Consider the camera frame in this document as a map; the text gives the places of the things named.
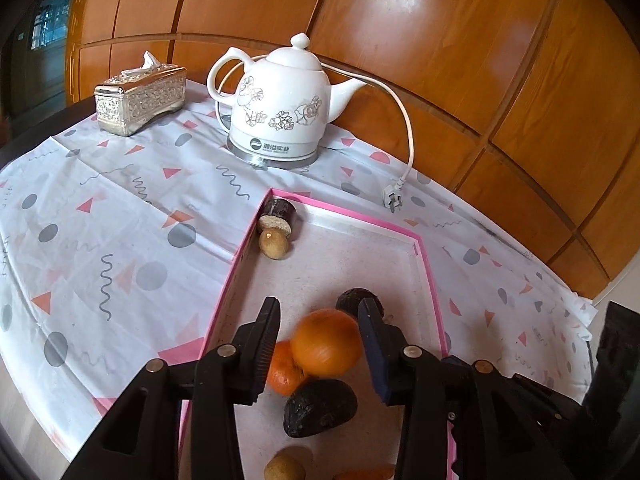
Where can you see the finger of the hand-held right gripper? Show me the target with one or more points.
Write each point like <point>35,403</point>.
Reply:
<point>550,400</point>

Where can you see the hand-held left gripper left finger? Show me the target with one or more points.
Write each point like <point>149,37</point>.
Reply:
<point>260,360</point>

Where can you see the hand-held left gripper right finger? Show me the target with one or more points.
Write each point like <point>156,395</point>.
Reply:
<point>375,355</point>

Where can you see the large orange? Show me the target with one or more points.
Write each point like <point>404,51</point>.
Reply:
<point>325,342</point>

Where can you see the small dark water chestnut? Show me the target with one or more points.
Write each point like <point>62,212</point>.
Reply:
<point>350,302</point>

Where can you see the pink shallow tray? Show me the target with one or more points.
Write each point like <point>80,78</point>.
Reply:
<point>350,250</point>

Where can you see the small mandarin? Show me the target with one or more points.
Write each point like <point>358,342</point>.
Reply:
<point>285,372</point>

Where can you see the large dark water chestnut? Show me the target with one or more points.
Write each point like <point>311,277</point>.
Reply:
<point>320,407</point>

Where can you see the small brown longan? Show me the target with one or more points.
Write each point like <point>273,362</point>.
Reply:
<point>272,245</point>
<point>284,467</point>

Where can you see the white patterned tablecloth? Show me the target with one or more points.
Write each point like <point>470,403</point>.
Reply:
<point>100,210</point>

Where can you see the white floral electric kettle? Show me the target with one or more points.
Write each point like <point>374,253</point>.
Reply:
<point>280,110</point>

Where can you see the silver embossed tissue box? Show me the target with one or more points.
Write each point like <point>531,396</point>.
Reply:
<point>140,97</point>

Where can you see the wooden panelled cabinet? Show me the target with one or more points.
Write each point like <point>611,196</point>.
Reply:
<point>450,60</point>

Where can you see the glass window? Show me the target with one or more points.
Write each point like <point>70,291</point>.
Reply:
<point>47,25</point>

